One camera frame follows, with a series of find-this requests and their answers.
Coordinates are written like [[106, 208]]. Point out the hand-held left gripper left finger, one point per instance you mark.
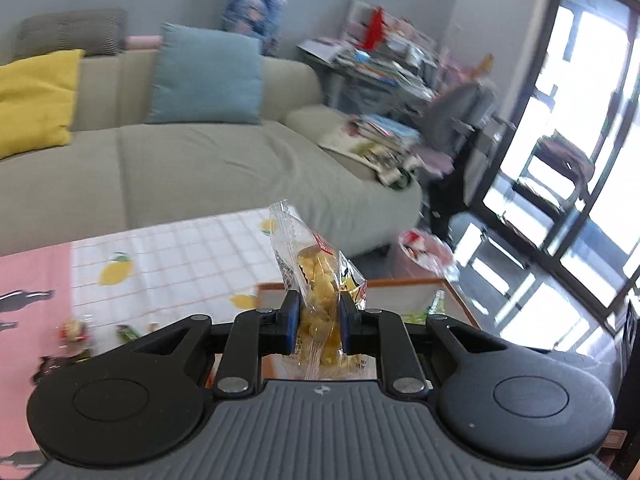
[[294, 325]]

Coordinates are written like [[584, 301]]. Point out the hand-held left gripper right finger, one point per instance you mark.
[[344, 325]]

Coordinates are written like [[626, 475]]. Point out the yellow puffed snack packet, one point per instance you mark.
[[317, 285]]

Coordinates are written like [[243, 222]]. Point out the orange cardboard box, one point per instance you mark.
[[395, 300]]

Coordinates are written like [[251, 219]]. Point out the green snack packet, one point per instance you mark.
[[435, 305]]

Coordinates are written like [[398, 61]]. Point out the pink trash bin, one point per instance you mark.
[[425, 255]]

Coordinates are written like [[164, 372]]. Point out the pink white printed tablecloth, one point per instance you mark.
[[175, 260]]

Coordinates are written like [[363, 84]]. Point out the white green tote bag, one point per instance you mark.
[[397, 177]]

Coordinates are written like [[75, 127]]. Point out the black garment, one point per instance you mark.
[[450, 195]]

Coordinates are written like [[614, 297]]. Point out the small green candy packet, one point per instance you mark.
[[126, 333]]

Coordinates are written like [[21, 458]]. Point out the beige sofa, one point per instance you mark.
[[200, 170]]

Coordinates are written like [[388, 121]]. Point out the stack of magazines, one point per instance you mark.
[[380, 135]]

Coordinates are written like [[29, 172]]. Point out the clear packet of round candies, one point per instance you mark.
[[77, 335]]

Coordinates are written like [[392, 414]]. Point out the grey office chair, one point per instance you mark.
[[460, 115]]

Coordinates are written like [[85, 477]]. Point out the white desk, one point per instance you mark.
[[340, 85]]

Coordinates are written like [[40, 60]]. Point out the pile of books and papers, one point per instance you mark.
[[380, 67]]

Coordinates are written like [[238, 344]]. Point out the light blue pillow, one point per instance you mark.
[[205, 75]]

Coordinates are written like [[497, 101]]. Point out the balcony chair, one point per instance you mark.
[[565, 160]]

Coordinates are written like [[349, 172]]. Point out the red hanging ornament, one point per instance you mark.
[[374, 30]]

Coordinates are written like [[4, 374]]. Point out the white desk shelf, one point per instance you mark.
[[410, 35]]

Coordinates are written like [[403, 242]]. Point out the glass balcony door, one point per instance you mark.
[[545, 85]]

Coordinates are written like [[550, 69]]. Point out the figure print pillow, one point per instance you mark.
[[252, 12]]

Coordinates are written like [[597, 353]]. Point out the pink bolster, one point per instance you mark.
[[142, 42]]

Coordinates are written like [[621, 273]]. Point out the yellow pillow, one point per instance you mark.
[[35, 100]]

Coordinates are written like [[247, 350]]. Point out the grey houndstooth pillow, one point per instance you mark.
[[70, 32]]

